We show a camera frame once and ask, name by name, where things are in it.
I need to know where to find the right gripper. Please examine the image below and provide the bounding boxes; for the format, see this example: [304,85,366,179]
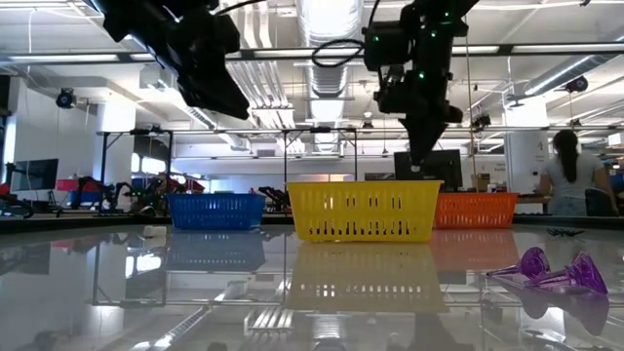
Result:
[373,67,464,166]

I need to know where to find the yellow plastic basket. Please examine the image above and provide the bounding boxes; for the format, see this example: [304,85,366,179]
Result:
[286,179,444,244]

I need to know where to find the blue plastic basket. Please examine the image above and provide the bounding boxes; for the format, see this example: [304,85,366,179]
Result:
[167,193,267,231]

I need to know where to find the black plastic spider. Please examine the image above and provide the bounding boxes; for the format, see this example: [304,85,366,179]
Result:
[545,226,586,239]

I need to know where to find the purple plastic cone toy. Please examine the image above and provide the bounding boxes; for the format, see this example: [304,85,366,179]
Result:
[486,246,552,280]
[525,251,609,296]

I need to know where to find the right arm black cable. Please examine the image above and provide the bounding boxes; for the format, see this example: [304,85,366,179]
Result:
[311,37,366,68]

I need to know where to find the black office chair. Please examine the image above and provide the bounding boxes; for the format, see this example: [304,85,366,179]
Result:
[583,187,618,218]

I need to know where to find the person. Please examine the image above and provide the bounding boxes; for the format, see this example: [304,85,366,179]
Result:
[537,129,619,218]

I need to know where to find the orange plastic basket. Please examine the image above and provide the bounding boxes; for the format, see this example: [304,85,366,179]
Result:
[432,191,520,230]

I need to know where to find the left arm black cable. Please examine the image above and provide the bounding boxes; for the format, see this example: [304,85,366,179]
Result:
[214,0,268,16]

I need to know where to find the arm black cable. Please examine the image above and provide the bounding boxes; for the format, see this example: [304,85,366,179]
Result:
[311,37,366,68]
[214,0,268,16]

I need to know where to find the silver ventilation duct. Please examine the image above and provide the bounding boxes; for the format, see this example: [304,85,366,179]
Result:
[524,52,624,98]
[295,0,366,98]

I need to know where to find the black computer monitor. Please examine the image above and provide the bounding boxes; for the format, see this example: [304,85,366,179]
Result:
[393,149,463,194]
[9,158,60,193]

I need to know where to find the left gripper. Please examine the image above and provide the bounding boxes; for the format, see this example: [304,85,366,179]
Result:
[160,7,252,120]

